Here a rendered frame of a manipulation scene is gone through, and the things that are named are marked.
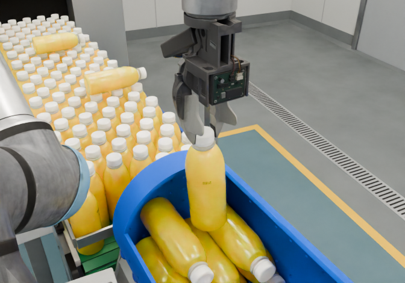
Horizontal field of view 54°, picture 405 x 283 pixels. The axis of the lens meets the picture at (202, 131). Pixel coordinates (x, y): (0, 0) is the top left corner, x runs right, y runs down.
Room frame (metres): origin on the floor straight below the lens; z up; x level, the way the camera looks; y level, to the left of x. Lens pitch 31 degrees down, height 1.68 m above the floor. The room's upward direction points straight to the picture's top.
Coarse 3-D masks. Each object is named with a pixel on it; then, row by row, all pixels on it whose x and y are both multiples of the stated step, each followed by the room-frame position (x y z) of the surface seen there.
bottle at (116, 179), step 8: (112, 168) 0.80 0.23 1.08; (120, 168) 0.81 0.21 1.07; (104, 176) 0.80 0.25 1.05; (112, 176) 0.79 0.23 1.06; (120, 176) 0.80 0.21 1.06; (128, 176) 0.82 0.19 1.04; (104, 184) 0.80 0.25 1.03; (112, 184) 0.79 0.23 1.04; (120, 184) 0.79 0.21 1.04; (112, 192) 0.79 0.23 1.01; (120, 192) 0.79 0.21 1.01; (112, 200) 0.79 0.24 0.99; (112, 208) 0.79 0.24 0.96; (112, 216) 0.79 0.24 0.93
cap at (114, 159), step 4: (116, 152) 0.84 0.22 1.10; (108, 156) 0.82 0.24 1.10; (112, 156) 0.82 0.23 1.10; (116, 156) 0.82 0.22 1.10; (120, 156) 0.82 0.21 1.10; (108, 160) 0.81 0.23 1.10; (112, 160) 0.80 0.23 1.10; (116, 160) 0.81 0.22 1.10; (120, 160) 0.81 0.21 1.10; (108, 164) 0.81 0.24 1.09; (112, 164) 0.80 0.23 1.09; (116, 164) 0.81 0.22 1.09
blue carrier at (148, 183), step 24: (144, 168) 0.62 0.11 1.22; (168, 168) 0.60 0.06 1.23; (144, 192) 0.56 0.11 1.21; (168, 192) 0.64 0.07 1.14; (240, 192) 0.67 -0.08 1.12; (120, 216) 0.56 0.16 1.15; (240, 216) 0.66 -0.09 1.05; (264, 216) 0.60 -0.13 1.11; (120, 240) 0.54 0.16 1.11; (264, 240) 0.59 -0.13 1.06; (288, 240) 0.53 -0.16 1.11; (144, 264) 0.46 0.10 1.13; (288, 264) 0.52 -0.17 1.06; (312, 264) 0.48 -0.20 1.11
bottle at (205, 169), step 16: (192, 160) 0.54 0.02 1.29; (208, 160) 0.53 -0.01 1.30; (192, 176) 0.53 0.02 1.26; (208, 176) 0.53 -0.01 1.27; (224, 176) 0.55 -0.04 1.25; (192, 192) 0.54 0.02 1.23; (208, 192) 0.53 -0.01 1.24; (224, 192) 0.55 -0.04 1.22; (192, 208) 0.54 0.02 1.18; (208, 208) 0.53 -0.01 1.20; (224, 208) 0.55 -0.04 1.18; (208, 224) 0.53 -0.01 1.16
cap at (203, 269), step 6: (198, 270) 0.45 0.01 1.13; (204, 270) 0.45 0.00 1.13; (210, 270) 0.45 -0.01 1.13; (192, 276) 0.44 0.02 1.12; (198, 276) 0.44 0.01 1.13; (204, 276) 0.44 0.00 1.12; (210, 276) 0.45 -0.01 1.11; (192, 282) 0.44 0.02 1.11; (198, 282) 0.44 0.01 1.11; (204, 282) 0.44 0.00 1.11; (210, 282) 0.45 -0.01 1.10
